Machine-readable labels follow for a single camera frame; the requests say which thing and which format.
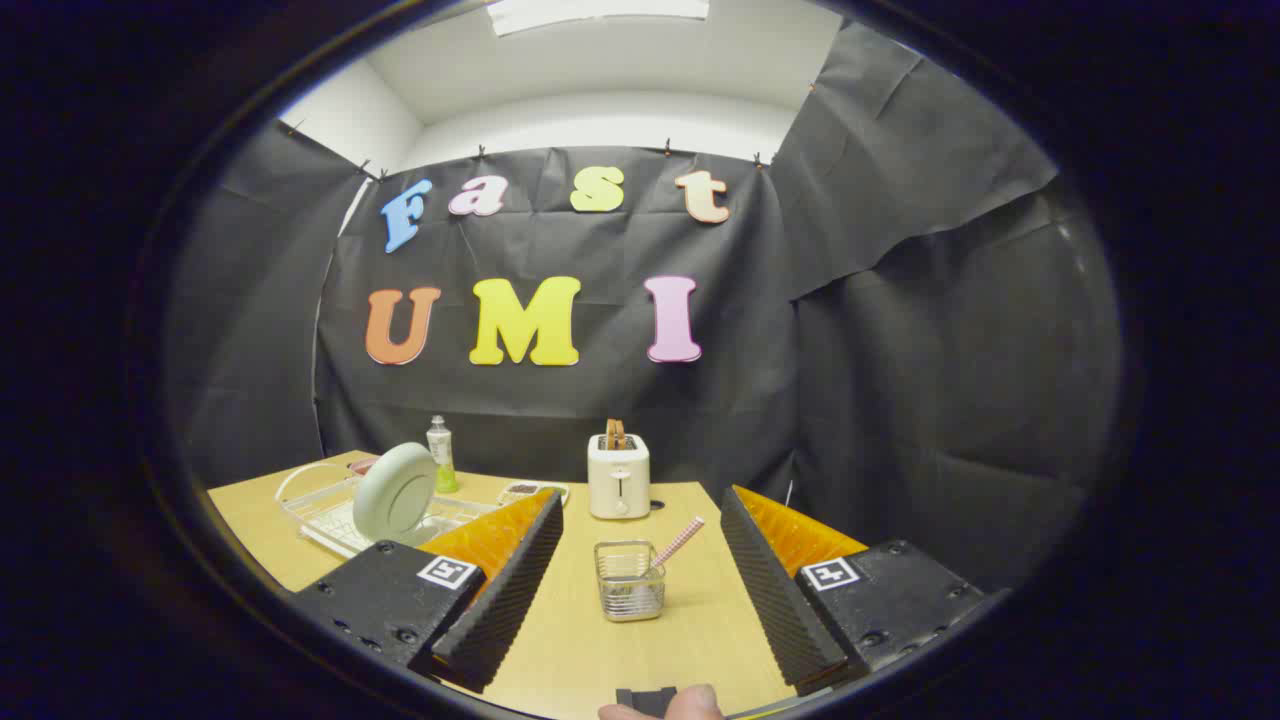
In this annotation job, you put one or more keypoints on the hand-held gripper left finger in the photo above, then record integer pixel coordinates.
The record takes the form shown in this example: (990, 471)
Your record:
(510, 590)

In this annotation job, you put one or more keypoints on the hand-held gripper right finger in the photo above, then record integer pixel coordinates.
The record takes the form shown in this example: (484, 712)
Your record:
(775, 590)

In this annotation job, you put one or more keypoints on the grey-green plate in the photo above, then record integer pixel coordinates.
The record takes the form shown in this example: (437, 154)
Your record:
(395, 495)

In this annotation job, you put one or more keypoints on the pink plate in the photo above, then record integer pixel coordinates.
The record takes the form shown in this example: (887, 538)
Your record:
(362, 465)

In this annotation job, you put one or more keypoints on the white divided bean tray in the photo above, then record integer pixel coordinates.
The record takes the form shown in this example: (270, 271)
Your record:
(530, 492)

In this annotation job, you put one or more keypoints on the green drink bottle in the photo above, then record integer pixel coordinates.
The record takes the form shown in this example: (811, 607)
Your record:
(441, 460)

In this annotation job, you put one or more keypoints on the white toaster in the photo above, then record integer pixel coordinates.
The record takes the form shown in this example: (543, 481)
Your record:
(618, 480)

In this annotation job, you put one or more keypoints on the bread slice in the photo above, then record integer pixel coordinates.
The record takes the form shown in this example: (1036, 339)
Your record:
(616, 434)

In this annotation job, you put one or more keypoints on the black backdrop cloth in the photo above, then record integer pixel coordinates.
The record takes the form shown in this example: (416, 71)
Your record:
(900, 350)

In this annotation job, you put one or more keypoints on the ceiling light panel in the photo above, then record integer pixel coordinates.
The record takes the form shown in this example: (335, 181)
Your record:
(600, 12)

